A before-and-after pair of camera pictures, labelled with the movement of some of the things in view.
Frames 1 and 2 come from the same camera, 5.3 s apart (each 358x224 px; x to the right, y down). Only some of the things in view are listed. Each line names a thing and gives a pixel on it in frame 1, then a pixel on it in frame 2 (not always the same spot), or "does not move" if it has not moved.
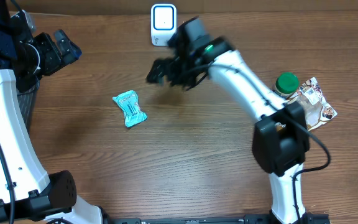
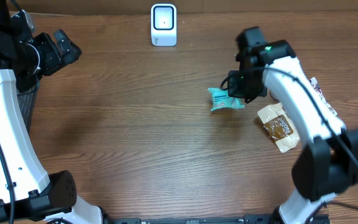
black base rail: (311, 218) does not move
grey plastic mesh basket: (27, 101) does not move
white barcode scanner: (163, 18) does not move
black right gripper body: (181, 71) to (248, 88)
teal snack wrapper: (128, 103) to (220, 98)
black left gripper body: (51, 57) does not move
